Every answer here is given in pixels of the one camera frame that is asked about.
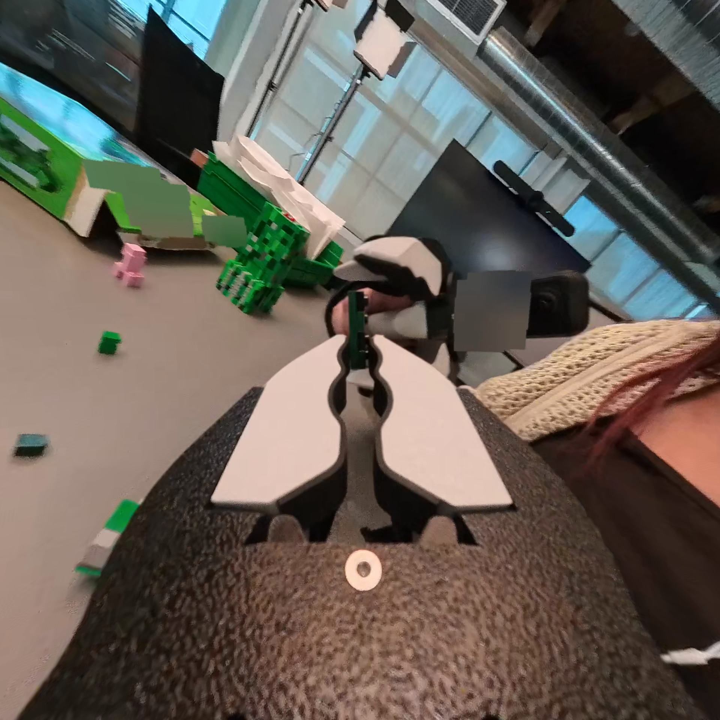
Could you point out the dark green oblong lego plate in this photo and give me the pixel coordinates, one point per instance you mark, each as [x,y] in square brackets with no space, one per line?
[358,332]

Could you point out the silver ventilation duct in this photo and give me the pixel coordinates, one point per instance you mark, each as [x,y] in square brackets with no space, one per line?
[562,107]
[675,34]

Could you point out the large gridded window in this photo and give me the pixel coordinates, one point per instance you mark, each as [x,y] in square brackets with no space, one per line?
[405,129]

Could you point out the small dark green lego brick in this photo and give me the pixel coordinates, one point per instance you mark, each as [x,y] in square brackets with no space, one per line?
[31,444]

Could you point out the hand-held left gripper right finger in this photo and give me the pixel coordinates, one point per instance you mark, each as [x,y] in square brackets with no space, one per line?
[444,444]

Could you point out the crumpled white paper bags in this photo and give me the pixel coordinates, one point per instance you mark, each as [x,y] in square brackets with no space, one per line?
[270,174]

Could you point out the studio light on stand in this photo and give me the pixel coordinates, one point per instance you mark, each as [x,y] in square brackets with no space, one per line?
[379,48]

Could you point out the green lego creeper model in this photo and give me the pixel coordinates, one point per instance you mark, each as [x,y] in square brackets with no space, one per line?
[270,247]

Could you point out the white air vent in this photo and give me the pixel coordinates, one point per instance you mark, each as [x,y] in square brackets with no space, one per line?
[467,14]

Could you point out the person's right forearm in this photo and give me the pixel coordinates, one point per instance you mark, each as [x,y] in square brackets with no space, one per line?
[562,382]

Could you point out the person's dark top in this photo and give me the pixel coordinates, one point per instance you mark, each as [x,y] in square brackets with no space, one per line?
[619,562]

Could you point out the green lego set box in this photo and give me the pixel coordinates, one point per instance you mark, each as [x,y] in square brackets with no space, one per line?
[62,169]

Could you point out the large green lego structure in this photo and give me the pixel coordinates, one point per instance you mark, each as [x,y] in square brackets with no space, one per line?
[225,185]

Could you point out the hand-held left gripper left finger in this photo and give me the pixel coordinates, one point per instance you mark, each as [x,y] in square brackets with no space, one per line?
[281,439]

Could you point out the person's right hand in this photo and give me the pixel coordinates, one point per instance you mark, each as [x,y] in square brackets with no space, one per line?
[388,302]

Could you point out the black video bar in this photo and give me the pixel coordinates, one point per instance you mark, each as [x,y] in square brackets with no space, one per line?
[534,197]

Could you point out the green white lego assembly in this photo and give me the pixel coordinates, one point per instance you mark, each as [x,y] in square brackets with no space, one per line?
[121,517]

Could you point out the pink lego pig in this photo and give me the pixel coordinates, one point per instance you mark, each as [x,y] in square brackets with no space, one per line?
[132,264]

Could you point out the bright green lego brick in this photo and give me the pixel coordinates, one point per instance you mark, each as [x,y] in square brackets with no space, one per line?
[109,342]

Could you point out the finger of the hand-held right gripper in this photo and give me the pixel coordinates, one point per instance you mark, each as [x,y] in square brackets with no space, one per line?
[432,275]
[394,250]

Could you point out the large black television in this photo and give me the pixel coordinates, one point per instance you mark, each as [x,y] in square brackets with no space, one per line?
[450,197]

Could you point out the black monitor screen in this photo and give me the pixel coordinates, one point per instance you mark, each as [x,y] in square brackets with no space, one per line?
[180,95]

